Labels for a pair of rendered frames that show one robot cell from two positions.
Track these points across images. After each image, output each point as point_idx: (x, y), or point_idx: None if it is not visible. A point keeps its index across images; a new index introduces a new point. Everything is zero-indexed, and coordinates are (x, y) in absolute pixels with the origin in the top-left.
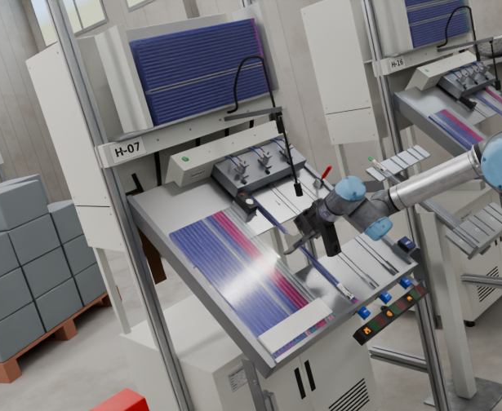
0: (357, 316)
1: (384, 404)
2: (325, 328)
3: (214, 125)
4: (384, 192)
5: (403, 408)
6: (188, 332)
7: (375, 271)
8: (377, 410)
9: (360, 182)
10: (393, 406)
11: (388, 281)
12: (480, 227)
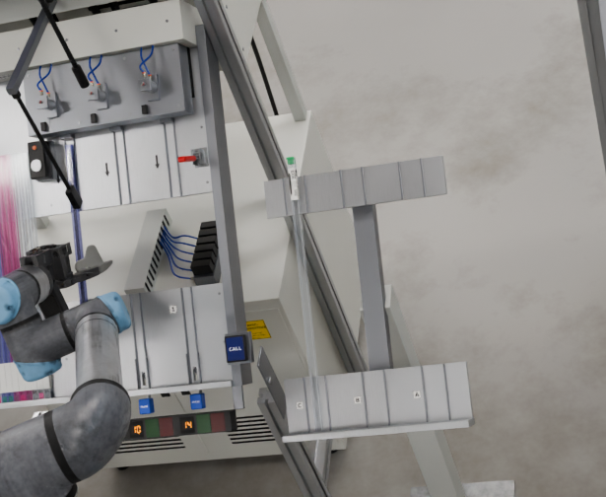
0: (289, 342)
1: (384, 442)
2: (17, 406)
3: (28, 8)
4: (80, 317)
5: (388, 470)
6: (83, 223)
7: (167, 360)
8: (366, 444)
9: (3, 304)
10: (384, 456)
11: (158, 390)
12: (364, 400)
